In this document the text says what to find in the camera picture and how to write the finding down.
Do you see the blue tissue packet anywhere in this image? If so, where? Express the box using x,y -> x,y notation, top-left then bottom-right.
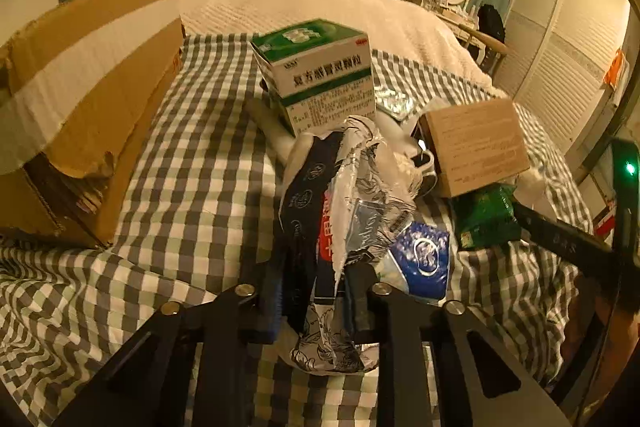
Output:
377,221 -> 453,305

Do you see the person's right forearm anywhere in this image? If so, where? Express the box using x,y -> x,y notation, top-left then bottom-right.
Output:
605,307 -> 640,414

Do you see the green white medicine box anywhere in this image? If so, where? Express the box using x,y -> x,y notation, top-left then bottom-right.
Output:
250,19 -> 377,138

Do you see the silver blister pack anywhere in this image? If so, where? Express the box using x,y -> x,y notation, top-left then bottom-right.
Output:
375,84 -> 416,121

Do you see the orange tag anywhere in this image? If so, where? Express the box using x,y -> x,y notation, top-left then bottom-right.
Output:
602,49 -> 630,88

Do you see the printed plastic bag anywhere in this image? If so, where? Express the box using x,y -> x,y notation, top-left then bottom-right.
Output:
277,116 -> 426,375

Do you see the black bag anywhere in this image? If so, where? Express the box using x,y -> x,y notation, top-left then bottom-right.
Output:
475,3 -> 507,68

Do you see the white cylinder tube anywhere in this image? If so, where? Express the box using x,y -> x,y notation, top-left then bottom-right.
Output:
245,99 -> 301,144

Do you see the white wardrobe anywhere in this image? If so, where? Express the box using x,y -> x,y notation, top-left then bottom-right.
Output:
492,0 -> 632,188

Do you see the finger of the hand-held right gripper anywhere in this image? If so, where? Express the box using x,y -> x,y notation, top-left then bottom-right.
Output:
510,201 -> 615,264

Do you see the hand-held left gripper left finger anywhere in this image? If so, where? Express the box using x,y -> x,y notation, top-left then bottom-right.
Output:
50,254 -> 287,427

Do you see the wooden vanity table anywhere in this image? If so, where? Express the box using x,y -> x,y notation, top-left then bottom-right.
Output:
425,4 -> 509,74

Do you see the large cardboard box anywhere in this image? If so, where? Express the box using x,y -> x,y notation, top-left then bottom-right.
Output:
0,0 -> 186,251

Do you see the white blanket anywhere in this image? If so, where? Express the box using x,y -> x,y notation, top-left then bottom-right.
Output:
177,0 -> 507,98

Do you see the green packet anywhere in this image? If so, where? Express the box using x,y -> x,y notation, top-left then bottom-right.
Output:
450,184 -> 523,250

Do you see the small brown cardboard box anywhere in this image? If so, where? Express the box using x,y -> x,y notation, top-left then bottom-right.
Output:
417,98 -> 532,199

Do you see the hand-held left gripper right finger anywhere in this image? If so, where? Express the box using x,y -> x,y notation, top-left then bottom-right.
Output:
345,263 -> 572,427

